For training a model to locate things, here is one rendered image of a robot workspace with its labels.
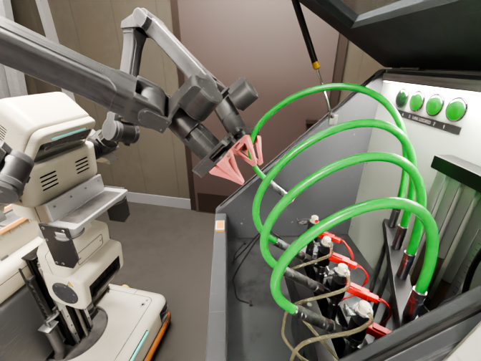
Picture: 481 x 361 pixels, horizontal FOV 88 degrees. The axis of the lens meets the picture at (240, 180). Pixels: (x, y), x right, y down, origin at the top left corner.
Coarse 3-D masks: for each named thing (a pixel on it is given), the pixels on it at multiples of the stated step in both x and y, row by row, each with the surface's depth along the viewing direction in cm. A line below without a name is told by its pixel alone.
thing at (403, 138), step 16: (336, 128) 42; (352, 128) 42; (384, 128) 42; (304, 144) 43; (288, 160) 44; (416, 160) 45; (272, 176) 45; (256, 208) 48; (256, 224) 50; (400, 224) 52; (272, 240) 51; (400, 240) 53; (304, 256) 54
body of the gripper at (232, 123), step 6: (234, 114) 67; (228, 120) 67; (234, 120) 67; (240, 120) 67; (228, 126) 67; (234, 126) 66; (240, 126) 66; (246, 126) 68; (228, 132) 68; (234, 132) 63; (258, 132) 70
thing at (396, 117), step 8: (312, 88) 55; (320, 88) 54; (328, 88) 54; (336, 88) 54; (344, 88) 53; (352, 88) 52; (360, 88) 52; (368, 88) 52; (296, 96) 57; (376, 96) 52; (280, 104) 59; (384, 104) 52; (272, 112) 60; (392, 112) 52; (264, 120) 62; (400, 120) 52; (256, 128) 63; (400, 128) 53; (248, 152) 66; (256, 168) 68; (264, 176) 68; (408, 176) 56; (400, 184) 58; (400, 192) 58
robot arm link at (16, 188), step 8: (0, 144) 54; (0, 152) 52; (8, 152) 55; (16, 152) 57; (0, 160) 52; (32, 160) 60; (32, 168) 60; (0, 176) 52; (8, 176) 53; (0, 184) 51; (8, 184) 52; (16, 184) 54; (0, 192) 53; (8, 192) 53; (16, 192) 54; (0, 200) 55; (8, 200) 55; (16, 200) 56
